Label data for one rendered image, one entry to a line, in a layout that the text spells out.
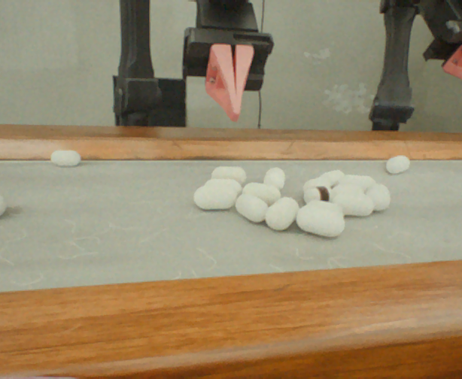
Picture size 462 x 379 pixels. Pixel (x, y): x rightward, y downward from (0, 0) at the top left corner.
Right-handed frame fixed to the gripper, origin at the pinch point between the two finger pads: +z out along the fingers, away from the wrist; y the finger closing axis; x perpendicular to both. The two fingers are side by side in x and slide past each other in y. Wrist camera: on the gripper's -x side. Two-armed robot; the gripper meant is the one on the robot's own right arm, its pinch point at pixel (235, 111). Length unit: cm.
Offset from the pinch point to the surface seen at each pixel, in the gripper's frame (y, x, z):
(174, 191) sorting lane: -6.7, 2.9, 8.1
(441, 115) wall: 174, 122, -113
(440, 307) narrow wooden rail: 4.1, -13.9, 23.9
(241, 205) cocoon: -1.5, -2.7, 12.7
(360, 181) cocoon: 11.8, -0.5, 9.3
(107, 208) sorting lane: -12.6, 0.3, 11.2
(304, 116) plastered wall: 93, 149, -132
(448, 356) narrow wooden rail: 3.7, -13.7, 25.9
